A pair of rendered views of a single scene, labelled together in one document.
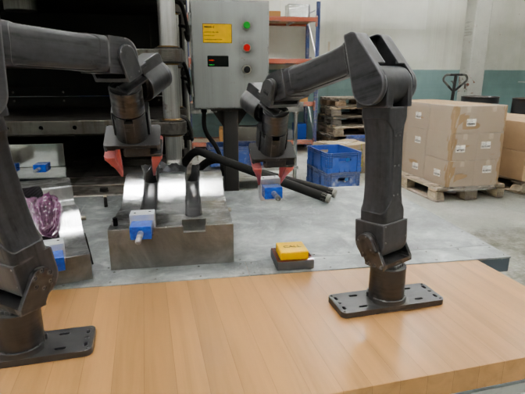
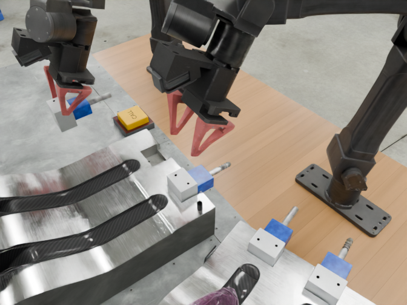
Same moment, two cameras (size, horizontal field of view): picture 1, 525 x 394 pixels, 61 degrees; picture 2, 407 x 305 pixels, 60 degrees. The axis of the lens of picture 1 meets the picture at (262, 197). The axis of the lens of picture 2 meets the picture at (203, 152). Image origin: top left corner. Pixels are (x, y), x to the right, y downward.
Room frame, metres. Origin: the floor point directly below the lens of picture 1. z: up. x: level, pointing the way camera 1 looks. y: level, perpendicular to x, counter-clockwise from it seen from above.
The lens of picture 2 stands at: (1.04, 0.65, 1.41)
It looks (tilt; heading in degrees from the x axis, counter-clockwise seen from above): 45 degrees down; 244
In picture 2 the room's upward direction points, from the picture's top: straight up
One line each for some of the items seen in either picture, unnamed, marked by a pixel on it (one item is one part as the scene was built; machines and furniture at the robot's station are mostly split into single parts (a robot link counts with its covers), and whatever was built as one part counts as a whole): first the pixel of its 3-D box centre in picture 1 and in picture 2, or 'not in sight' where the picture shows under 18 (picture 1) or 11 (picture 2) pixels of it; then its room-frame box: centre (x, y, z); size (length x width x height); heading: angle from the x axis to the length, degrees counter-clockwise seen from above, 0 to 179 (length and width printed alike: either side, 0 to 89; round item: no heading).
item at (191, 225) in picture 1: (194, 230); (156, 160); (0.91, 0.15, 0.87); 0.05 x 0.05 x 0.04; 9
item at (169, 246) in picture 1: (175, 204); (57, 231); (1.13, 0.23, 0.87); 0.50 x 0.26 x 0.14; 9
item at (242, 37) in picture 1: (230, 187); not in sight; (1.85, 0.14, 0.74); 0.31 x 0.22 x 1.47; 99
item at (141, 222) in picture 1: (141, 231); (203, 177); (0.85, 0.25, 0.89); 0.13 x 0.05 x 0.05; 9
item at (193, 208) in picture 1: (169, 188); (60, 215); (1.11, 0.24, 0.92); 0.35 x 0.16 x 0.09; 9
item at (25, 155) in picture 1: (47, 156); not in sight; (1.83, 0.90, 0.87); 0.50 x 0.27 x 0.17; 9
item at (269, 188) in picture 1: (273, 191); (83, 105); (1.01, -0.02, 0.93); 0.13 x 0.05 x 0.05; 10
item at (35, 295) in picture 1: (17, 284); (350, 166); (0.59, 0.35, 0.90); 0.09 x 0.06 x 0.06; 62
